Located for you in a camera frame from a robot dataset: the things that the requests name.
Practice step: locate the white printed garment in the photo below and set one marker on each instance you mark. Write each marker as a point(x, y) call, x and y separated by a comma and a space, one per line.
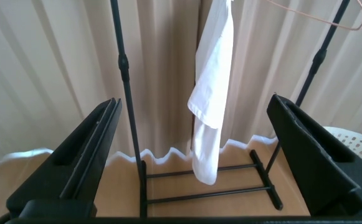
point(212, 77)

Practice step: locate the white laundry basket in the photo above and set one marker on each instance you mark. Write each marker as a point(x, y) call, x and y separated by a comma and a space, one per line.
point(355, 143)

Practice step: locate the black clothes rack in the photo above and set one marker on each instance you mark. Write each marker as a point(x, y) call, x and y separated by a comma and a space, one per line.
point(124, 68)

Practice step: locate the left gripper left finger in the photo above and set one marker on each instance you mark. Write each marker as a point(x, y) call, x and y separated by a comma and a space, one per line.
point(50, 193)

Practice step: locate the beige curtain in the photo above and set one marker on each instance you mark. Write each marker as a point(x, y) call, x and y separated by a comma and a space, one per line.
point(43, 62)

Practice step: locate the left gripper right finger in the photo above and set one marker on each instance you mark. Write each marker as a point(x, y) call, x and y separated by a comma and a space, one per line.
point(339, 186)

